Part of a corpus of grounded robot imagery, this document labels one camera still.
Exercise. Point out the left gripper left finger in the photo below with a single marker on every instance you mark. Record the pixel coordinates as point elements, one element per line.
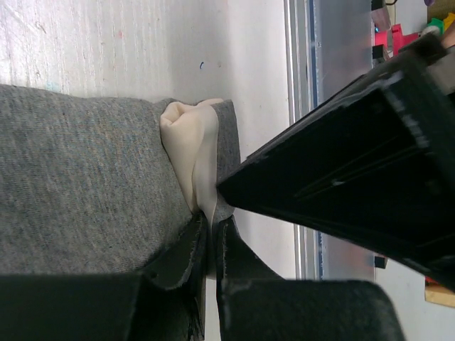
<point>162,301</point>

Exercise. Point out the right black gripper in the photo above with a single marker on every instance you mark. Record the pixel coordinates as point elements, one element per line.
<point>373,165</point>

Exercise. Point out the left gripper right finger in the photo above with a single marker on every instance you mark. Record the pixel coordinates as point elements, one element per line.
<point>254,303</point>

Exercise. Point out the grey and cream underwear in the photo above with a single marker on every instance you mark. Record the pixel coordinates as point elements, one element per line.
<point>102,185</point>

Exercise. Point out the aluminium mounting rail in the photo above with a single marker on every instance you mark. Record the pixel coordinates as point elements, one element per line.
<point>303,97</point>

